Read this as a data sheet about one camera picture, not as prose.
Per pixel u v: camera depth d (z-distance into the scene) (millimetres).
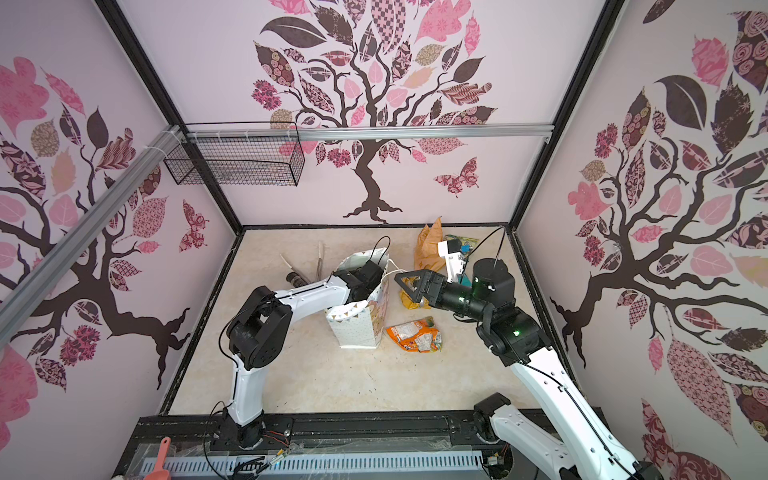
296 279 1004
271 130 920
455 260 586
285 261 1069
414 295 538
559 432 431
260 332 515
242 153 947
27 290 512
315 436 744
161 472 671
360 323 744
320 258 1086
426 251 1065
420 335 852
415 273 548
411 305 926
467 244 581
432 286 539
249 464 723
